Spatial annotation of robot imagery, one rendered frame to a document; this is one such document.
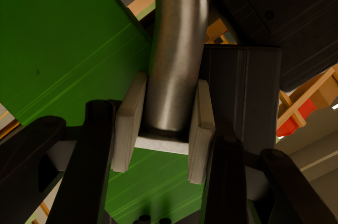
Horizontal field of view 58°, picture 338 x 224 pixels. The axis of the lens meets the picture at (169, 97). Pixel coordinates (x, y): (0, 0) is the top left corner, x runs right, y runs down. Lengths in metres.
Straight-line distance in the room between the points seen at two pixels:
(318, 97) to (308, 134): 5.53
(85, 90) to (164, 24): 0.08
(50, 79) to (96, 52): 0.04
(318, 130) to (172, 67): 9.61
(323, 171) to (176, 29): 7.76
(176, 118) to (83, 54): 0.08
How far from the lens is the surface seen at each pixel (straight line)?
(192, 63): 0.17
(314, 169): 7.85
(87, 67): 0.21
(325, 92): 4.30
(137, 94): 0.15
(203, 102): 0.16
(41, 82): 0.23
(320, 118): 9.67
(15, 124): 0.41
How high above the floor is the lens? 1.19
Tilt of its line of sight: level
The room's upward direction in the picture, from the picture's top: 146 degrees clockwise
